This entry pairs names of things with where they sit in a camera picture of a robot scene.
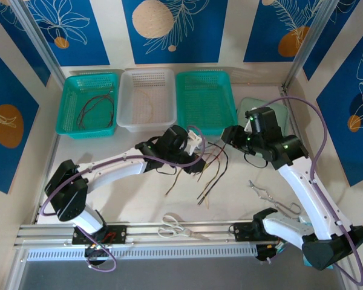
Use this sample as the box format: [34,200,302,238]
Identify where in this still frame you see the yellow and black twisted cable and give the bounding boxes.
[165,141,223,197]

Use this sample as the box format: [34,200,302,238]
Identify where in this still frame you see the thin black cable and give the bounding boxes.
[196,159,221,194]

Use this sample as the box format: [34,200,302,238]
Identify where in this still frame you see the thin yellow cable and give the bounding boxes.
[136,87,155,123]

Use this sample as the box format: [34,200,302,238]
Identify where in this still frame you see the red twisted cable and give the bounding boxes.
[78,93,115,130]

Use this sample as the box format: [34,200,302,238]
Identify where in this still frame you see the teal perforated plastic basket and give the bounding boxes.
[54,72,119,140]
[175,71,239,137]

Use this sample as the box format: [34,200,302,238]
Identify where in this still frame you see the white perforated plastic basket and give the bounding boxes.
[116,68,177,134]

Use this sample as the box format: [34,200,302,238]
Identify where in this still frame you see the blue white printed packet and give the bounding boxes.
[299,216,333,270]

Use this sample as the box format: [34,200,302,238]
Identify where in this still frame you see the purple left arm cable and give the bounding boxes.
[39,125,206,272]

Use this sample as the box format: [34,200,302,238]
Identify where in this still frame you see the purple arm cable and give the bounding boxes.
[39,125,206,272]
[250,96,363,286]

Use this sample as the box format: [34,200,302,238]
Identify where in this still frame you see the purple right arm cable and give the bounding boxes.
[250,96,363,286]

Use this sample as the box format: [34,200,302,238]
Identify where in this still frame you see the white handled scissors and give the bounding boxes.
[157,214,212,242]

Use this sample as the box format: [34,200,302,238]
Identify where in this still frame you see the aluminium mounting rail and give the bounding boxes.
[13,222,347,250]

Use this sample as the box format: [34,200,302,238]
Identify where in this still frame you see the metal wire tongs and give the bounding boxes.
[248,179,302,214]

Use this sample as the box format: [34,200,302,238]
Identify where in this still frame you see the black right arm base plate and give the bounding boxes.
[233,222,279,242]

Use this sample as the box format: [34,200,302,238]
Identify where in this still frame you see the grey slotted cable duct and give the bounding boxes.
[26,245,258,262]

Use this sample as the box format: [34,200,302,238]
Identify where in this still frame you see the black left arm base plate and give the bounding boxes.
[71,225,128,245]

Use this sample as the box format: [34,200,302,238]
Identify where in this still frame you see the aluminium frame post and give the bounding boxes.
[10,0,66,88]
[284,0,339,88]

